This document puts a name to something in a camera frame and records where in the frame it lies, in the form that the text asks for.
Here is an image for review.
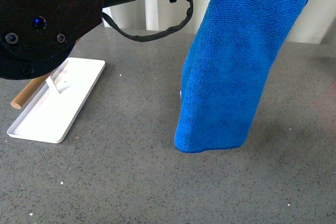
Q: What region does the near wooden rack rod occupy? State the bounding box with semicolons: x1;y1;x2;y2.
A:
10;76;47;110

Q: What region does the black braided cable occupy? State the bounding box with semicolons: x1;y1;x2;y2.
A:
101;0;195;43

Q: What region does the blue microfiber towel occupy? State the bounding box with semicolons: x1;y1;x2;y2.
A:
174;0;308;153

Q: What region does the white towel rack stand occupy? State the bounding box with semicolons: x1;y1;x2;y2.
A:
7;57;106;144

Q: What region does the white pleated curtain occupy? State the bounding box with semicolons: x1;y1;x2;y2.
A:
103;0;335;44

